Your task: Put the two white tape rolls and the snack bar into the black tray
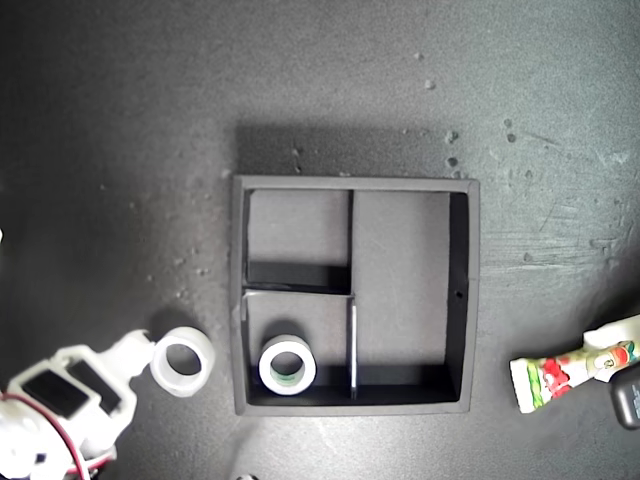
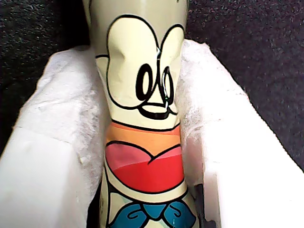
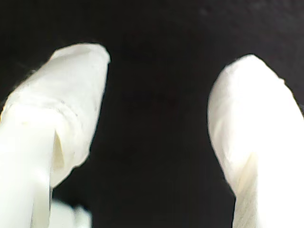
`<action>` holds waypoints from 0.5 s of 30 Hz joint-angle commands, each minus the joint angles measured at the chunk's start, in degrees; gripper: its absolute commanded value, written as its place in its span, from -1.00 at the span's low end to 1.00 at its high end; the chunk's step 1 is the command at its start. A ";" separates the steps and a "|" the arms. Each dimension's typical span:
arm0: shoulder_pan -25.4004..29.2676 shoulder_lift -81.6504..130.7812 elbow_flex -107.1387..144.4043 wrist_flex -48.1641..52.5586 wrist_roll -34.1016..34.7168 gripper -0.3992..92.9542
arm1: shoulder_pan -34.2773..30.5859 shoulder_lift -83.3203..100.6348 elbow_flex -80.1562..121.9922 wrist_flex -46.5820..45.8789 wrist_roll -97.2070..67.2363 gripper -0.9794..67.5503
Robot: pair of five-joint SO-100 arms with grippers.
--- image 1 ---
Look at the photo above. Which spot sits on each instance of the snack bar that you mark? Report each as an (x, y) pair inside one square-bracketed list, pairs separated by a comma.
[(540, 385)]

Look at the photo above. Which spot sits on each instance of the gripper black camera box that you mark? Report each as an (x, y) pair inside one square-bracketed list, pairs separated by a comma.
[(627, 400)]

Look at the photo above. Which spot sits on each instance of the black tray with wells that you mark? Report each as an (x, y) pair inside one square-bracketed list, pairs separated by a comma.
[(400, 250)]

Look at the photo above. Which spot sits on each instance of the white tape roll green core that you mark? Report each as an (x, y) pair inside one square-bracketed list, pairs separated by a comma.
[(267, 370)]

